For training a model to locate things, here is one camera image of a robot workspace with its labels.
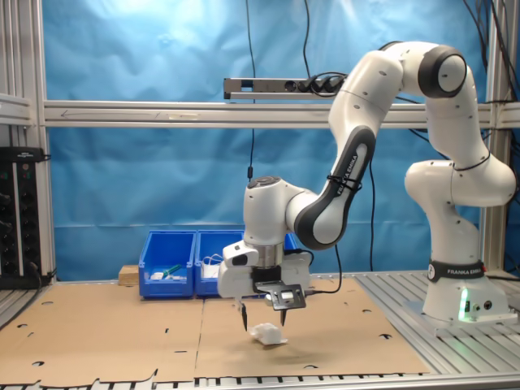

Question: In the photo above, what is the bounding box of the cotton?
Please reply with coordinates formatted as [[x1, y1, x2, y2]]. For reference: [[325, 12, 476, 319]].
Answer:
[[248, 322, 290, 347]]

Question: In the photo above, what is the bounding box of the white face mask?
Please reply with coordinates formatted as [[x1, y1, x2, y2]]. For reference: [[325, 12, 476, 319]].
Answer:
[[201, 254, 223, 280]]

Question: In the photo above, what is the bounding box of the blue bin holding masks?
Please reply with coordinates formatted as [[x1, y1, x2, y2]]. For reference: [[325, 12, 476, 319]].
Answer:
[[194, 229, 247, 299]]

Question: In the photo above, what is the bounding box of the brown cardboard sheet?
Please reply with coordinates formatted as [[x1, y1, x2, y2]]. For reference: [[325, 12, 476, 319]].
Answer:
[[0, 282, 206, 388], [193, 276, 431, 379]]

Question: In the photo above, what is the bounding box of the blue bin holding syringe packets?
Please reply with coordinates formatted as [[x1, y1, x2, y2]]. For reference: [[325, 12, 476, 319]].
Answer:
[[138, 230, 197, 300]]

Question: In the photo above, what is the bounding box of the horizontal aluminium beam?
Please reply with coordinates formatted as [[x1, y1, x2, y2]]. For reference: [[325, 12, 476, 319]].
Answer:
[[42, 98, 493, 130]]

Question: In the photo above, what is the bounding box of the silver power strip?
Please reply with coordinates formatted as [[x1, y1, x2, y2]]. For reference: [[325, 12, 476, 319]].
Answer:
[[223, 76, 347, 101]]

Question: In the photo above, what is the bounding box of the black power strip rack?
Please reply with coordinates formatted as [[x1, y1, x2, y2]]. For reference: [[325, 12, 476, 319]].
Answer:
[[0, 146, 52, 290]]

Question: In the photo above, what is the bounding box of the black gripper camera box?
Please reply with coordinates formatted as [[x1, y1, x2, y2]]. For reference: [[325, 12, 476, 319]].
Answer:
[[250, 266, 308, 312]]

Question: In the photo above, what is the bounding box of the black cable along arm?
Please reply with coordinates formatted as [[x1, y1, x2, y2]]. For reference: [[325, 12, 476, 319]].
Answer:
[[304, 245, 344, 296]]

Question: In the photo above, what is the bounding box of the long black hanging cable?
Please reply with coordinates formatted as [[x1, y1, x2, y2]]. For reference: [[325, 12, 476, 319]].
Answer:
[[367, 158, 378, 272]]

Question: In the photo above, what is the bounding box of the black rack cable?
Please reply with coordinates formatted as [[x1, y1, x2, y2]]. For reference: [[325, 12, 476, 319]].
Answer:
[[27, 259, 57, 292]]

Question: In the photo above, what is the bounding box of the thin black hanging cable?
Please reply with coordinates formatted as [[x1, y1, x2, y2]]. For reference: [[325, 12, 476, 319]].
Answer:
[[245, 0, 258, 183], [303, 0, 312, 79]]

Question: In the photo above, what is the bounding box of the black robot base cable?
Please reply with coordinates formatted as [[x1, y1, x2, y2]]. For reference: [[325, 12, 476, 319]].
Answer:
[[483, 272, 520, 283]]

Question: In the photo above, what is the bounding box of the short aluminium rail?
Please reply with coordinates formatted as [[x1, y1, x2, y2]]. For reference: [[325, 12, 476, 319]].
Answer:
[[0, 92, 34, 126]]

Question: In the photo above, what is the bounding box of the aluminium frame post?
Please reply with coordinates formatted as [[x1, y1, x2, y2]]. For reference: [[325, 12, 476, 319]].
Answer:
[[0, 0, 57, 282], [480, 0, 520, 274]]

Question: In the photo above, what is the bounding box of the black cable bundle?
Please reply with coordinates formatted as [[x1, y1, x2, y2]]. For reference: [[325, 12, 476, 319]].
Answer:
[[461, 0, 520, 105]]

